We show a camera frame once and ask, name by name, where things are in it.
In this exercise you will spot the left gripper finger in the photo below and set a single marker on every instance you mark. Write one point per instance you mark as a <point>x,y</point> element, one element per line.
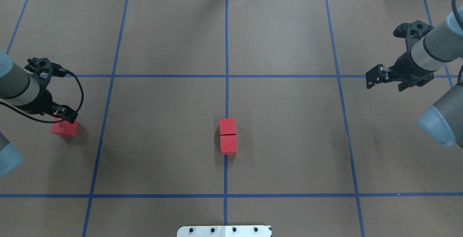
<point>65,113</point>

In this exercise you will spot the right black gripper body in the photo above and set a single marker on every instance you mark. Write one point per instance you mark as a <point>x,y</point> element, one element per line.
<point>406,66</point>

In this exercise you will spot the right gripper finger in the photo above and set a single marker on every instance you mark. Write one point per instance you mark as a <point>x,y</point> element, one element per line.
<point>404,85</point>
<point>378,75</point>

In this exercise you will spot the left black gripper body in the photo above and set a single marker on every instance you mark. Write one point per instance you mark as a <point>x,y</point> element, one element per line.
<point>43,102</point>

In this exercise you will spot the red block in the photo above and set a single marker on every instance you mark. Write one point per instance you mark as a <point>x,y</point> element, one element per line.
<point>65,128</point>
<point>228,145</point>
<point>227,126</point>

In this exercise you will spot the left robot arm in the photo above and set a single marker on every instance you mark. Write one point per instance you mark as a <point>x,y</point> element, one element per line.
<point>24,90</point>

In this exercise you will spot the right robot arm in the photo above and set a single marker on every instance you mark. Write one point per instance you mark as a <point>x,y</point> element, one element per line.
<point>428,52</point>

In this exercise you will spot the white pillar with base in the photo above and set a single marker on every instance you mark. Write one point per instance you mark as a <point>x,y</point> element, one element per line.
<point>225,231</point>

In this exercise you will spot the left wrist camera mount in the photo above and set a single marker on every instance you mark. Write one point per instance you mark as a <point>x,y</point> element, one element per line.
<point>42,69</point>

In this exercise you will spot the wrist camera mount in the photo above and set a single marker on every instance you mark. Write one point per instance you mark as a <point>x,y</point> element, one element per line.
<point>42,69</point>
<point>412,32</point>

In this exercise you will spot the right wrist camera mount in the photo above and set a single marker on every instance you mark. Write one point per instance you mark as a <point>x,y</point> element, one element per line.
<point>412,32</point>

